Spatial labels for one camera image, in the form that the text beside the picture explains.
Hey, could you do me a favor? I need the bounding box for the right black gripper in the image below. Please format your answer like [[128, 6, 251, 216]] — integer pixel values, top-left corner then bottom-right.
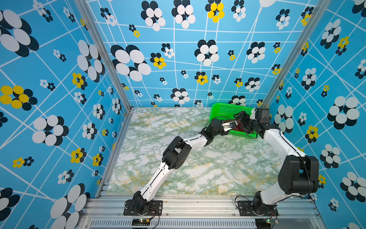
[[234, 111, 258, 133]]

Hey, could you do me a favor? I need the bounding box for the red polka dot skirt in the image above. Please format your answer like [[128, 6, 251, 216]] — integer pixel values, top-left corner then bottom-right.
[[233, 122, 247, 133]]

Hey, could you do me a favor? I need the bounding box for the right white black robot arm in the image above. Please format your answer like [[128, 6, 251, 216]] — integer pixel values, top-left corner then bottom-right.
[[234, 108, 319, 215]]

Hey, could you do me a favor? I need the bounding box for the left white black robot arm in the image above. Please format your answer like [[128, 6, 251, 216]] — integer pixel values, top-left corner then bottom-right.
[[132, 118, 237, 215]]

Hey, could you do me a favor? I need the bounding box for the green plastic basket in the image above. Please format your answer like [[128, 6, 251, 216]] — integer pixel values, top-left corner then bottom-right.
[[209, 103, 257, 138]]

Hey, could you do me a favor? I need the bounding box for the right green circuit board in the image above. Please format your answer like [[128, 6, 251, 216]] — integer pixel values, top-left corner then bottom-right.
[[255, 219, 279, 229]]

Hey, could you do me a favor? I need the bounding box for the green circuit board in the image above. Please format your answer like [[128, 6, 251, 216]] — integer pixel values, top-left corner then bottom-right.
[[132, 218, 151, 228], [255, 219, 279, 229]]

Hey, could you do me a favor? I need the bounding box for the left green circuit board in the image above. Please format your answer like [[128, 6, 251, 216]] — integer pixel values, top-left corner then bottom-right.
[[132, 218, 151, 228]]

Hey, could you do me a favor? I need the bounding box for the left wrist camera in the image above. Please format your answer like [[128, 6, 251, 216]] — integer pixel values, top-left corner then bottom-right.
[[221, 120, 238, 132]]

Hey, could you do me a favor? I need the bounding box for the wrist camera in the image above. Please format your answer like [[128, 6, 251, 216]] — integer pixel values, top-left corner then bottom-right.
[[250, 107, 270, 124], [221, 120, 238, 132]]

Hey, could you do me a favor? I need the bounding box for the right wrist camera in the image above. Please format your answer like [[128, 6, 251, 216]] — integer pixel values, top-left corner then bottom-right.
[[250, 107, 270, 124]]

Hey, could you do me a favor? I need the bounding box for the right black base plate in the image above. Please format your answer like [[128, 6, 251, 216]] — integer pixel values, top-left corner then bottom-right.
[[236, 201, 278, 218]]

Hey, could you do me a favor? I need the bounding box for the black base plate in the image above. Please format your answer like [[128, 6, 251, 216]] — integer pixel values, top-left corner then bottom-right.
[[236, 201, 278, 218], [123, 199, 163, 216]]

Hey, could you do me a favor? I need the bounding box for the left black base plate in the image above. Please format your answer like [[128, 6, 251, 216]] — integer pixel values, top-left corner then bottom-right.
[[123, 199, 163, 216]]

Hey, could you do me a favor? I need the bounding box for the right aluminium corner post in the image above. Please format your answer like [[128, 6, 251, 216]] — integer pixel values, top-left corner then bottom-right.
[[261, 0, 331, 108]]

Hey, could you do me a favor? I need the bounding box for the aluminium corner post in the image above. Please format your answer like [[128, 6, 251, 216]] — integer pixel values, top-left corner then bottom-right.
[[261, 0, 331, 108], [75, 0, 132, 113]]

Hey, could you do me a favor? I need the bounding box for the aluminium front rail frame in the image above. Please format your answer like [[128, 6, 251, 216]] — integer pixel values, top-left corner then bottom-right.
[[78, 195, 326, 229]]

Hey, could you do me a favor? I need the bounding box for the left aluminium corner post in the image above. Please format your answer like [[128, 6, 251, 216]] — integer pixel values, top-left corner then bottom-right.
[[75, 0, 132, 113]]

